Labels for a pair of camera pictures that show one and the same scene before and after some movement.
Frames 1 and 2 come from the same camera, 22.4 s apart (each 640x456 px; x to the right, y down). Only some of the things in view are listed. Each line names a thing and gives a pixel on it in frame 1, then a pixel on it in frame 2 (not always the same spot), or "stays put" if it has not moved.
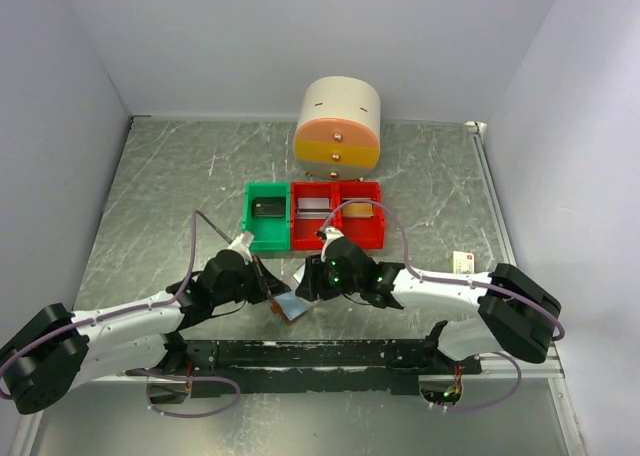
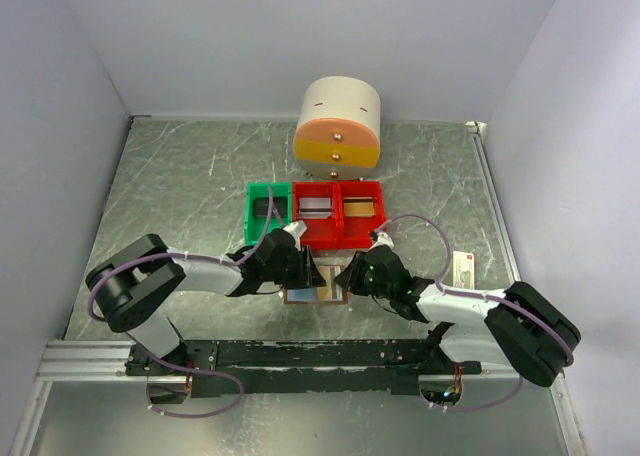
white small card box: x=463 y=262 stays put
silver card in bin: x=312 y=208 stays put
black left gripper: x=266 y=283 to x=308 y=272
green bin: x=267 y=215 stays put
